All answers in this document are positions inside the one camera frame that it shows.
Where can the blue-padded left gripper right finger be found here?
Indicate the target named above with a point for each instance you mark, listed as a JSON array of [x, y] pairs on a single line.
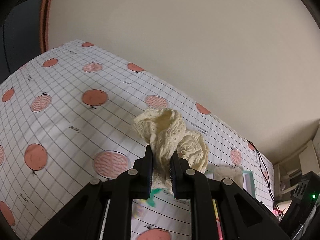
[[183, 178]]

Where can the pomegranate print grid tablecloth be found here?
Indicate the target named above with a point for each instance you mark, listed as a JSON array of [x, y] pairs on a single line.
[[66, 118]]

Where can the bag of cotton swabs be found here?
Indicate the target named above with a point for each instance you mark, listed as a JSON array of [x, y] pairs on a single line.
[[234, 174]]

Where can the orange wooden frame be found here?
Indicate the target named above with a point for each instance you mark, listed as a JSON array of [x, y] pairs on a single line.
[[43, 25]]

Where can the pink plastic comb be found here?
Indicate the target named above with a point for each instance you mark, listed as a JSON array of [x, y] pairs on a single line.
[[217, 220]]

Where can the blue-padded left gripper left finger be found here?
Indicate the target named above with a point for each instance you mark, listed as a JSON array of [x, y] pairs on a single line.
[[142, 181]]

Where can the teal rimmed white tray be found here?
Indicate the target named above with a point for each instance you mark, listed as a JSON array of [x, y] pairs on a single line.
[[248, 181]]

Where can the green plastic figure toy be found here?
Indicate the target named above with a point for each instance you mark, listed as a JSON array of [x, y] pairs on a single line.
[[151, 200]]

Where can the cream lace scrunchie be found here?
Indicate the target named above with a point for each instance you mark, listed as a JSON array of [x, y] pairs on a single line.
[[166, 132]]

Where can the white shelf unit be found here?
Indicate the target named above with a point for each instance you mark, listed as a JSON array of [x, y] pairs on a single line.
[[290, 169]]

